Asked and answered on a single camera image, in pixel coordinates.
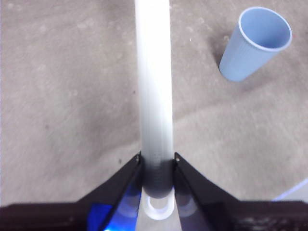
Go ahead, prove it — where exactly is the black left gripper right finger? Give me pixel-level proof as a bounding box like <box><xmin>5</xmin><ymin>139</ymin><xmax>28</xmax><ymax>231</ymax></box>
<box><xmin>173</xmin><ymin>152</ymin><xmax>308</xmax><ymax>231</ymax></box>

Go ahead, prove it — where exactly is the grey-handled sponge cup brush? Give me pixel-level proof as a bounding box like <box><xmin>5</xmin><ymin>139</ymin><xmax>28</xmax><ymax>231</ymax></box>
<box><xmin>134</xmin><ymin>0</ymin><xmax>175</xmax><ymax>220</ymax></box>

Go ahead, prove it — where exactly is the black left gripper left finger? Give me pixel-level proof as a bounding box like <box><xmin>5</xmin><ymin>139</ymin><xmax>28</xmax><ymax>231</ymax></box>
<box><xmin>0</xmin><ymin>151</ymin><xmax>142</xmax><ymax>231</ymax></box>

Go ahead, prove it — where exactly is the blue ribbed plastic cup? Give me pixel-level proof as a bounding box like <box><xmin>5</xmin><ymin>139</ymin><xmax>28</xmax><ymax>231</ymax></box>
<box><xmin>218</xmin><ymin>6</ymin><xmax>293</xmax><ymax>82</ymax></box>

